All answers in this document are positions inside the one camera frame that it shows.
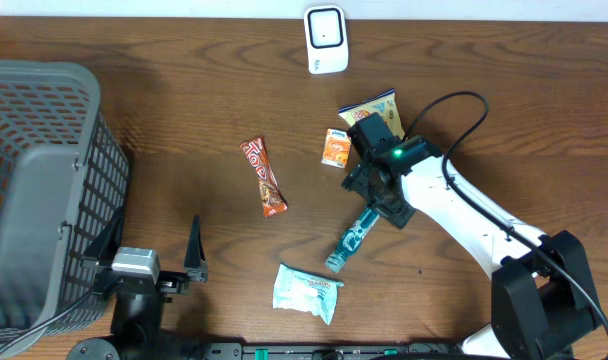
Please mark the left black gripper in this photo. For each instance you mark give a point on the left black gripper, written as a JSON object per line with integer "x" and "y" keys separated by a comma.
{"x": 197, "y": 269}

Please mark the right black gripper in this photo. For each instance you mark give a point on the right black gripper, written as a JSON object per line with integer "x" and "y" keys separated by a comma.
{"x": 397, "y": 212}

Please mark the blue mouthwash bottle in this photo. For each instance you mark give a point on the blue mouthwash bottle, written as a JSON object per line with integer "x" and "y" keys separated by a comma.
{"x": 351, "y": 240}

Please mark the orange tissue pack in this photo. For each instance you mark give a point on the orange tissue pack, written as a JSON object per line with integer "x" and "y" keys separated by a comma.
{"x": 336, "y": 149}

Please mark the yellow snack bag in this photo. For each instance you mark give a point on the yellow snack bag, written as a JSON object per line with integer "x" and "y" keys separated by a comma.
{"x": 383, "y": 104}

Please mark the red chocolate bar wrapper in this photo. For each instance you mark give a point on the red chocolate bar wrapper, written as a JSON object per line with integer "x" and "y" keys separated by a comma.
{"x": 272, "y": 199}

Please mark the light blue tissue packet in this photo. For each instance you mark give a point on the light blue tissue packet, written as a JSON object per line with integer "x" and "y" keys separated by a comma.
{"x": 304, "y": 292}

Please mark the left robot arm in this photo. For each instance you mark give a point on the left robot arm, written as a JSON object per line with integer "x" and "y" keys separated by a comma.
{"x": 136, "y": 332}

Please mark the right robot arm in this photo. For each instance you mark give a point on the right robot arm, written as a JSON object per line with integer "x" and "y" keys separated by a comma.
{"x": 543, "y": 297}

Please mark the white barcode scanner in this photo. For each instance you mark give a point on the white barcode scanner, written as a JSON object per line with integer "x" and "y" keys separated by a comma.
{"x": 326, "y": 39}

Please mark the grey plastic shopping basket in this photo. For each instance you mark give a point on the grey plastic shopping basket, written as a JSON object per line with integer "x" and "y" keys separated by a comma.
{"x": 62, "y": 175}

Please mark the black mounting rail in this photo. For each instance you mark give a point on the black mounting rail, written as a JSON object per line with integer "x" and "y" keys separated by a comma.
{"x": 239, "y": 351}

